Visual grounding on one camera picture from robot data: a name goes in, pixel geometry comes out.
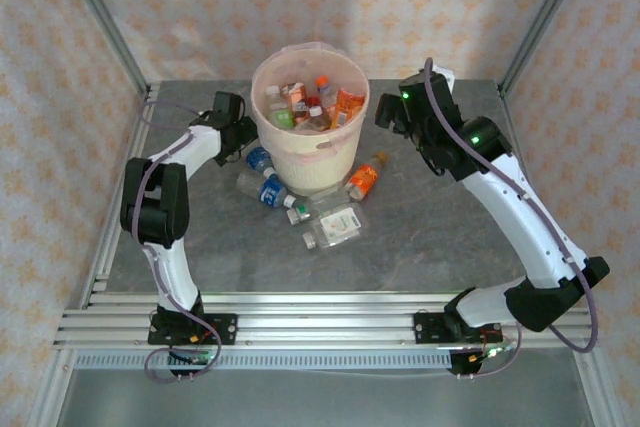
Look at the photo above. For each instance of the blue label clear water bottle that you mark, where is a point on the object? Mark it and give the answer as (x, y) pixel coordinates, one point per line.
(258, 158)

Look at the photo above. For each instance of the light green plastic bottle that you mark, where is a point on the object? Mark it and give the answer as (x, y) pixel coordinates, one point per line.
(282, 118)

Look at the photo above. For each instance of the yellow juice bottle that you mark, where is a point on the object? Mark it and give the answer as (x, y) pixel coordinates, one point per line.
(347, 103)

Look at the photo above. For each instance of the blue label bottle white cap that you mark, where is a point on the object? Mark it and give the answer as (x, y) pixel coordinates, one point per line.
(272, 192)

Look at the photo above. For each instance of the copper label plastic bottle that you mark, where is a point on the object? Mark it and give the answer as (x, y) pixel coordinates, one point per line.
(295, 94)

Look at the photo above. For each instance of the orange NFC juice bottle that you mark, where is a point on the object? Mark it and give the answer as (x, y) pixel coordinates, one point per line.
(365, 177)

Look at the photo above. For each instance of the small orange label bottle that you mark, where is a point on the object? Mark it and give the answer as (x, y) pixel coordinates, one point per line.
(324, 87)

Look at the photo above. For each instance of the small green label bottle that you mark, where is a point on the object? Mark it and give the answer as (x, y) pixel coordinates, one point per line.
(298, 213)

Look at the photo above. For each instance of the clear plastic box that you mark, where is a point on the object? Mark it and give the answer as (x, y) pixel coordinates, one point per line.
(327, 201)

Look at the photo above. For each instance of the tiny clear plastic jar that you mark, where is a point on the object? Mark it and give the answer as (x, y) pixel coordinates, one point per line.
(310, 240)

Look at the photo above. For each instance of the clear container white green label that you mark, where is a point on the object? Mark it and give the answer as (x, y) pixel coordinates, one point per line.
(340, 226)

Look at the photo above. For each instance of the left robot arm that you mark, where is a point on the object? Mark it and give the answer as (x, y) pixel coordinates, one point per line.
(155, 207)

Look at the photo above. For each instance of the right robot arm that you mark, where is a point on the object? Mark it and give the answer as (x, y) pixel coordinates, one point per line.
(520, 217)

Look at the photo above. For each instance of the white plastic bin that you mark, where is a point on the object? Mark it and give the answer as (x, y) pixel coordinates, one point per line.
(315, 172)

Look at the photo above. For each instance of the small circuit board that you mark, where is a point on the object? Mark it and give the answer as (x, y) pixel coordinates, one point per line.
(195, 358)
(492, 352)

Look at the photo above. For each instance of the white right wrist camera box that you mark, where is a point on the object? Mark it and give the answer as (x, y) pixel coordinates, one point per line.
(444, 74)

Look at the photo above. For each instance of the aluminium side rail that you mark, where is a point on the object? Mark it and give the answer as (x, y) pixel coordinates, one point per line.
(147, 102)
(508, 112)

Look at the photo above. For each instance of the aluminium frame post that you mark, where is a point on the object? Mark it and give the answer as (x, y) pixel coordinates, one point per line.
(551, 2)
(98, 2)

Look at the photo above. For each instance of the aluminium front rail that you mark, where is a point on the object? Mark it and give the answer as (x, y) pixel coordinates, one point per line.
(325, 327)

